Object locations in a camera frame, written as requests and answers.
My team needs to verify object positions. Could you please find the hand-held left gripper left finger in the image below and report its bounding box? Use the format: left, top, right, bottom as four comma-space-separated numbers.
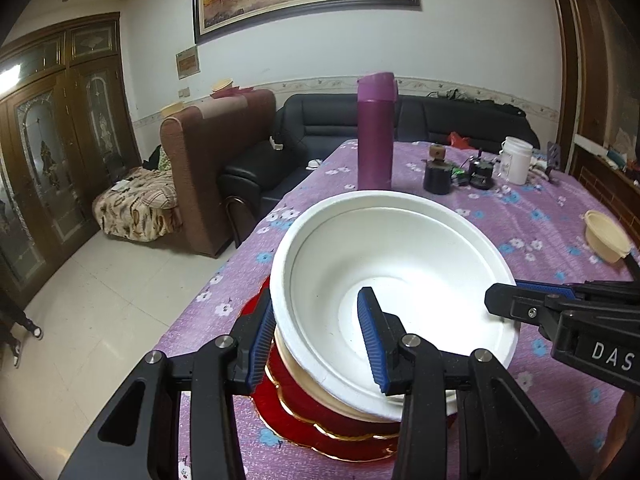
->
59, 287, 278, 480

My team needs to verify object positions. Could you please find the wooden door frame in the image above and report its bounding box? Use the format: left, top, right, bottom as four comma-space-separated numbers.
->
542, 0, 640, 176

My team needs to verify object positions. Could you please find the person's right forearm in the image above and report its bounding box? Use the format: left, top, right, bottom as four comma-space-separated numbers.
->
602, 390, 640, 480

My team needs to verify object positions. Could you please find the black motor with wooden spool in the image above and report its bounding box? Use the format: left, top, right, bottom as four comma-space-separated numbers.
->
423, 144, 453, 196

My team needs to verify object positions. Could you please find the black electric motor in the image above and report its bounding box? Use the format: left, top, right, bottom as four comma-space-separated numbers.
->
470, 157, 496, 191

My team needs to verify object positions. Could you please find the white foam bowl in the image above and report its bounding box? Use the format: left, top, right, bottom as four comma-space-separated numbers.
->
274, 335, 458, 420
270, 191, 519, 401

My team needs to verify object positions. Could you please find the black leather sofa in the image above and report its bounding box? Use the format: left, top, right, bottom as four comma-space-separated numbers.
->
220, 92, 541, 248

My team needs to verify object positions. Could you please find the small framed picture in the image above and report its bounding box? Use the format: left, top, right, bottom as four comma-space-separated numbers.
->
176, 45, 200, 80

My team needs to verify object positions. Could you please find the wooden glass-door cabinet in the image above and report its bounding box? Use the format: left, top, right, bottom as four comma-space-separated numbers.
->
0, 12, 143, 311

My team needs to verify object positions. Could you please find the purple thermos bottle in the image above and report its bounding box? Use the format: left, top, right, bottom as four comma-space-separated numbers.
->
356, 72, 399, 192

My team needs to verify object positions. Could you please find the dark curved chair frame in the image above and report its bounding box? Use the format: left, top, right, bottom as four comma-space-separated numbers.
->
225, 197, 258, 248

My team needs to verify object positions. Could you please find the beige plastic bowl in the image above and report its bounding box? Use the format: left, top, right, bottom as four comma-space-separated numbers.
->
584, 210, 632, 263

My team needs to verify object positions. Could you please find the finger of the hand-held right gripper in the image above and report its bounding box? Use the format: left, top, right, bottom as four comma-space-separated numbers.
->
515, 280, 640, 295
485, 284, 640, 333

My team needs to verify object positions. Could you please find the brown armchair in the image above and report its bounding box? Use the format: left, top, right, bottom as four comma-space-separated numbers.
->
160, 89, 277, 258

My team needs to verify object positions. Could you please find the white plastic jar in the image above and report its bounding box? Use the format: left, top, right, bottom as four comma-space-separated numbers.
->
500, 136, 534, 186

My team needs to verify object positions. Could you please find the small red glass plate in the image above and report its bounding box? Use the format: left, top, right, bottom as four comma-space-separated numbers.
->
264, 345, 457, 441

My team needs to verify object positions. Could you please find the large red glass plate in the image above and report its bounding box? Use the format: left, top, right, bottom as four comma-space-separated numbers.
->
243, 277, 401, 463

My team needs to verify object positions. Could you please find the brown tiled counter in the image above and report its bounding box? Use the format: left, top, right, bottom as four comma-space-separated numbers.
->
570, 132, 640, 196

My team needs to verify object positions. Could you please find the patterned beige blanket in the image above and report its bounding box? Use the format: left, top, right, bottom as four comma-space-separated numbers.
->
92, 167, 182, 243

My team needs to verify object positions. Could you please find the dark green cloth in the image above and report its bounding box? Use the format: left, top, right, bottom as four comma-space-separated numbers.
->
142, 145, 171, 171

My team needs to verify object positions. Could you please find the purple floral tablecloth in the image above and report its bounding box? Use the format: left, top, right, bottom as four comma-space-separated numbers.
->
150, 140, 640, 480

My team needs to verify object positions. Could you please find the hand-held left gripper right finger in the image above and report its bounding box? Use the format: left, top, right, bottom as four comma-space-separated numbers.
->
356, 286, 583, 480

